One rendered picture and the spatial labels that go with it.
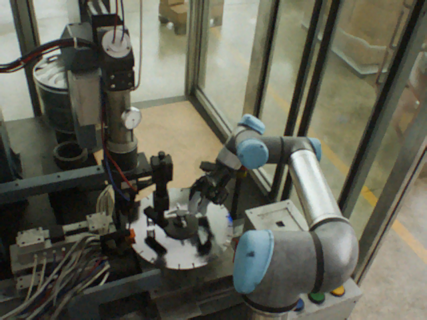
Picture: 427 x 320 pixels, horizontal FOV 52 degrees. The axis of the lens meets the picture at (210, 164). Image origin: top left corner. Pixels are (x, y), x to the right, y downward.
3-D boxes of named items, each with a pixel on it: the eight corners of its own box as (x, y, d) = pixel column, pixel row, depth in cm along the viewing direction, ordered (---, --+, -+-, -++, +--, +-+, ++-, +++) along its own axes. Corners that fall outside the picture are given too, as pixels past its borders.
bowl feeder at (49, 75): (110, 117, 211) (104, 47, 188) (125, 155, 190) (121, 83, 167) (43, 127, 201) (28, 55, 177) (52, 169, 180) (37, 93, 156)
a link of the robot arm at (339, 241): (389, 265, 77) (319, 125, 117) (328, 264, 76) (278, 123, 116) (371, 307, 83) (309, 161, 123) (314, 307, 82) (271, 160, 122)
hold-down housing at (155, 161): (169, 201, 126) (171, 146, 113) (172, 213, 123) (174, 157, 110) (150, 203, 124) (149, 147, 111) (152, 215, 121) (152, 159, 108)
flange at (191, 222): (155, 224, 135) (155, 219, 133) (179, 206, 142) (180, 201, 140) (181, 244, 130) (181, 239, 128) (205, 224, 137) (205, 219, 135)
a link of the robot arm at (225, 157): (221, 140, 128) (243, 151, 131) (213, 153, 129) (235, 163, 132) (227, 152, 121) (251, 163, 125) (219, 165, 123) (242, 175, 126)
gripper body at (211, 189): (198, 200, 125) (221, 167, 121) (193, 185, 133) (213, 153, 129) (220, 209, 129) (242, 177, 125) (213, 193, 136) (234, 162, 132)
